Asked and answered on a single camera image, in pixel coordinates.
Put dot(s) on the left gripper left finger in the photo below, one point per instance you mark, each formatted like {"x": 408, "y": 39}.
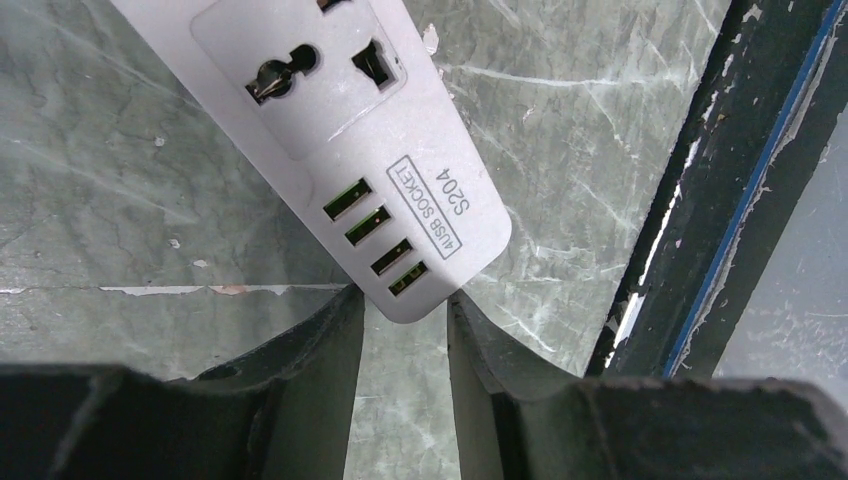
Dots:
{"x": 280, "y": 411}

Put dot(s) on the white power strip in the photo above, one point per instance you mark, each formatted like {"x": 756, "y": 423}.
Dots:
{"x": 340, "y": 108}

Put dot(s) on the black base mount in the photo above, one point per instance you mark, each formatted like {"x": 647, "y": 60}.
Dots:
{"x": 755, "y": 74}

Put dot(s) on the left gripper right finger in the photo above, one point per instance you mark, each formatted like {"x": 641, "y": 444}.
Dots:
{"x": 518, "y": 416}

